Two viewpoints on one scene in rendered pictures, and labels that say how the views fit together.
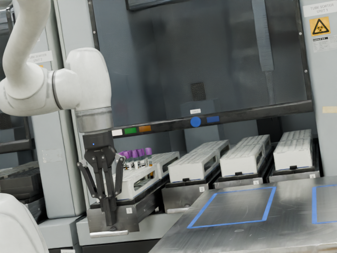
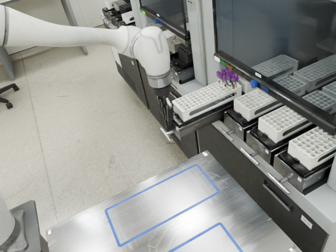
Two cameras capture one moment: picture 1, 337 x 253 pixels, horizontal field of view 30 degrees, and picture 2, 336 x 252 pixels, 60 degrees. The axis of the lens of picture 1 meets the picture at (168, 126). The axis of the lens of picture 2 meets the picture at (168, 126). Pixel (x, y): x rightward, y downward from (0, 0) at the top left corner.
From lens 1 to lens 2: 133 cm
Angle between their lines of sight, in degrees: 63
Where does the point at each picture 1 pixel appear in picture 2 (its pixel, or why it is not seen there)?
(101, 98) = (153, 70)
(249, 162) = (273, 134)
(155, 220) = (220, 123)
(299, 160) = (302, 159)
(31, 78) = (117, 44)
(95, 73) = (147, 55)
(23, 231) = not seen: outside the picture
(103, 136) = (157, 91)
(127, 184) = (182, 113)
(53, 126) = (196, 32)
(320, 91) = not seen: outside the picture
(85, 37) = not seen: outside the picture
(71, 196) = (202, 75)
